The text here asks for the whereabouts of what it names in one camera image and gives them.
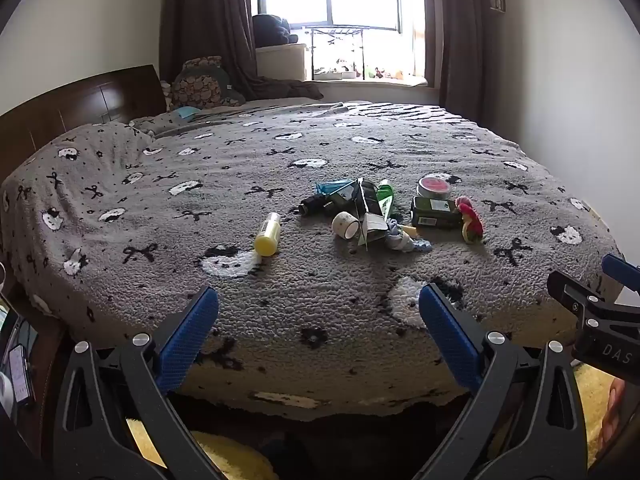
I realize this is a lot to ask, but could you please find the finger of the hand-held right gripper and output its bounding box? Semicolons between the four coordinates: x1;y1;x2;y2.
546;270;640;333
601;253;640;293

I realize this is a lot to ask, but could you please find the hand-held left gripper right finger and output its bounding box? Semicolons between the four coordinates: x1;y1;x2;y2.
414;283;589;480

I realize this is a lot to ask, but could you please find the brown curtain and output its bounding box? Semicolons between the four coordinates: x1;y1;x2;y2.
419;0;495;112
160;0;260;98

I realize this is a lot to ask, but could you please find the yellow fluffy rug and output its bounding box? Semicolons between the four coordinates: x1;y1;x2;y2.
124;359;620;480

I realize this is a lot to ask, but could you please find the white tape roll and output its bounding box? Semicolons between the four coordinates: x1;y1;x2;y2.
331;210;361;239

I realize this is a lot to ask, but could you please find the teal foil packet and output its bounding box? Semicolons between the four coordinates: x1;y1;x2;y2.
314;178;359;197

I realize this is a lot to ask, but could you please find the dark blue cloth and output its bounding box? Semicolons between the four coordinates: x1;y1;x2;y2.
251;13;300;46

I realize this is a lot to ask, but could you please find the green tube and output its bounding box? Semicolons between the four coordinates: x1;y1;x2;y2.
376;178;396;222

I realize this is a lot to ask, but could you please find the dark green box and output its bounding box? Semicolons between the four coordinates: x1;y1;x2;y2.
324;187;362;216
410;195;464;230

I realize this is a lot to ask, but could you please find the white storage box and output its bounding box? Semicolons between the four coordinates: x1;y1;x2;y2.
254;42;307;82

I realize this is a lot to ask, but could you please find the metal drying rack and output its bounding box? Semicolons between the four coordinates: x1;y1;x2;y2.
302;23;407;80

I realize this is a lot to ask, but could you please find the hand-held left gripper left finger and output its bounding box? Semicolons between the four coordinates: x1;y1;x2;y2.
52;285;223;480

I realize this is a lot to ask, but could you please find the round metal tin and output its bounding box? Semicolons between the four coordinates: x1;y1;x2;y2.
415;174;453;201

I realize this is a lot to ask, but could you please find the smartphone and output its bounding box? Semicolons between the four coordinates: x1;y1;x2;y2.
7;344;37;404

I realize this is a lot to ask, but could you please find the yellow plastic bottle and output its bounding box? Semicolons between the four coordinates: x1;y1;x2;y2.
253;212;283;257

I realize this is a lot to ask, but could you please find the row of small toys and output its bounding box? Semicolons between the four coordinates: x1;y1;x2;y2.
312;59;407;81

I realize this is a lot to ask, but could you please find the grey printed blanket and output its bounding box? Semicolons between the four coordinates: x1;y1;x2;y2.
0;100;627;422

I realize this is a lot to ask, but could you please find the opened dark carton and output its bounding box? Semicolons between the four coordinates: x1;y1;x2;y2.
352;177;391;251

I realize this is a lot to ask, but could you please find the blue knitted cloth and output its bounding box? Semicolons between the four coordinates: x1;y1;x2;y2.
383;219;432;254

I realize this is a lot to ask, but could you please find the pink yellow plush toy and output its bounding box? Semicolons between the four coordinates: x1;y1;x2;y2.
454;195;485;245

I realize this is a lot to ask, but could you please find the small black bottle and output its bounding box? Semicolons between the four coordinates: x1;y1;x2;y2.
298;195;331;216

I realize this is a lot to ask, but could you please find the patterned dark pillow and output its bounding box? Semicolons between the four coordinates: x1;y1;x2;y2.
169;55;247;112

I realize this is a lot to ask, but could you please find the person's right hand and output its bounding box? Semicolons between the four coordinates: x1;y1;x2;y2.
601;377;628;463

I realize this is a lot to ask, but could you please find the dark brown blanket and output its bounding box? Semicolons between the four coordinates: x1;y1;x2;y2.
247;74;327;102

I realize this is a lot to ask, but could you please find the brown wooden headboard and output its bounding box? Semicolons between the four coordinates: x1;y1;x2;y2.
0;64;169;173

